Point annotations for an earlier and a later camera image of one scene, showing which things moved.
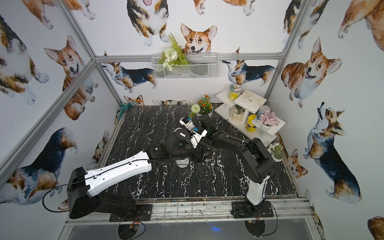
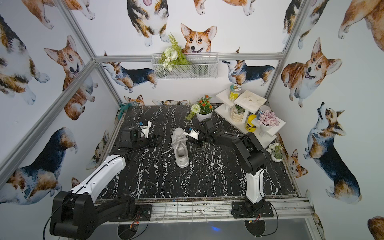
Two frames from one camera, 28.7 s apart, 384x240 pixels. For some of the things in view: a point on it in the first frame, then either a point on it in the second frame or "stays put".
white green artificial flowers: x=172 y=56 stays put
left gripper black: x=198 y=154 → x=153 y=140
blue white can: x=262 y=110 stays put
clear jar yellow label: x=235 y=90 stays put
